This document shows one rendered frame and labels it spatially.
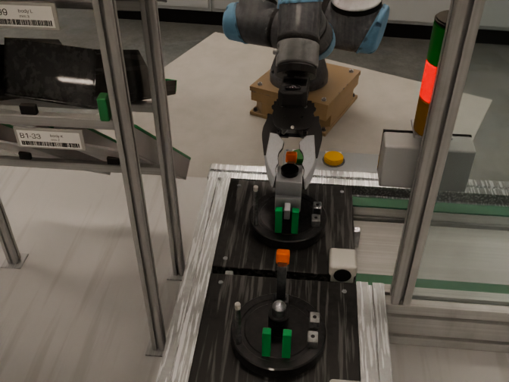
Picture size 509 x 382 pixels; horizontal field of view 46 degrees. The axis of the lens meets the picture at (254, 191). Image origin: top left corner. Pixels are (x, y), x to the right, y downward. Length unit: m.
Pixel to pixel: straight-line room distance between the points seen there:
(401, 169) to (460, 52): 0.19
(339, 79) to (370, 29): 0.23
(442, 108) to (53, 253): 0.81
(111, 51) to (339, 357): 0.52
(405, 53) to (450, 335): 3.06
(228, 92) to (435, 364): 0.97
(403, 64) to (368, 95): 2.14
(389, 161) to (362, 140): 0.68
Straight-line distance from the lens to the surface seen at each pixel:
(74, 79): 0.80
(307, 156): 1.02
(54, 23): 0.71
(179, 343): 0.94
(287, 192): 1.01
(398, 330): 1.04
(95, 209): 1.33
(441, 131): 0.80
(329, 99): 1.50
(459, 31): 0.72
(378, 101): 1.69
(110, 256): 1.22
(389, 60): 3.88
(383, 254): 1.13
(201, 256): 1.06
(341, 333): 0.93
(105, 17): 0.68
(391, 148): 0.83
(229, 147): 1.48
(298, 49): 1.05
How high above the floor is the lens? 1.70
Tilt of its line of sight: 39 degrees down
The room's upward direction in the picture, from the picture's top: straight up
